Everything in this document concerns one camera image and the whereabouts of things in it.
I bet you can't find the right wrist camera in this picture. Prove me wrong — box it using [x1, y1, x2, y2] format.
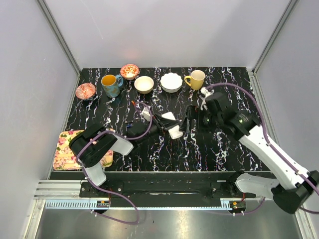
[200, 87, 214, 111]

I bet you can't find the aluminium corner frame post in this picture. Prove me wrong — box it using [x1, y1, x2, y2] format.
[252, 0, 299, 73]

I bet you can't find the white scalloped bowl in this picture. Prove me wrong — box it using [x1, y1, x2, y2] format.
[160, 73, 182, 93]

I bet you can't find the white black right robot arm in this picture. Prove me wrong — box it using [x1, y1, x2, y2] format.
[181, 92, 319, 214]

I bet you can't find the white remote control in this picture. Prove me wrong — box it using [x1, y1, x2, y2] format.
[168, 125, 183, 139]

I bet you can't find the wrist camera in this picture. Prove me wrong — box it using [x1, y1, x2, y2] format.
[200, 87, 214, 111]
[141, 106, 152, 122]

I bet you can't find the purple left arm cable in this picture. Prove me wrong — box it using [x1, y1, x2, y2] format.
[76, 101, 153, 225]

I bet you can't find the blue patterned mug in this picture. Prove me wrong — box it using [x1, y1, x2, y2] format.
[101, 75, 124, 98]

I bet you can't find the orange floral bowl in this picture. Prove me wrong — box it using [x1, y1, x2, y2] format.
[120, 64, 140, 80]

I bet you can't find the red patterned small dish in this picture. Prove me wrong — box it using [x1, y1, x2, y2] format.
[75, 83, 96, 100]

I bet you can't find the aluminium table edge rail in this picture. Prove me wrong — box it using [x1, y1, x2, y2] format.
[33, 179, 305, 200]

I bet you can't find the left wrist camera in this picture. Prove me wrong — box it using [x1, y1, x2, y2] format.
[141, 106, 152, 122]

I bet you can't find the floral rectangular tray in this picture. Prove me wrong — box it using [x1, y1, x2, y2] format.
[53, 128, 115, 171]

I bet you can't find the white battery cover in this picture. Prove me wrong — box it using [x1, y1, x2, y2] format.
[162, 112, 175, 120]

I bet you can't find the cream round bowl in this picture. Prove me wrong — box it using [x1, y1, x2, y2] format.
[134, 76, 154, 94]

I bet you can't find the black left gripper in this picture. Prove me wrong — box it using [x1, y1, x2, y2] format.
[138, 114, 180, 145]

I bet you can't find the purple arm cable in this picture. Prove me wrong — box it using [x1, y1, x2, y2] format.
[76, 101, 153, 225]
[205, 83, 319, 216]

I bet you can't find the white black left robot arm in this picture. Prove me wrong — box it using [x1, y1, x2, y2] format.
[69, 111, 183, 197]

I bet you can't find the yellow mug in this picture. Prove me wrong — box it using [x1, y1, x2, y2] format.
[184, 70, 205, 90]

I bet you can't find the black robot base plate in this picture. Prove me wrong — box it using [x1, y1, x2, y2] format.
[81, 172, 255, 199]

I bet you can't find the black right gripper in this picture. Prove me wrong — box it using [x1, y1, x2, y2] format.
[179, 105, 222, 133]

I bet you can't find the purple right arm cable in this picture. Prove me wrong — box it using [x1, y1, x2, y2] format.
[205, 83, 319, 216]

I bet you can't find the left aluminium frame post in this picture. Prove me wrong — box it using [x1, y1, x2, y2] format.
[36, 0, 81, 76]

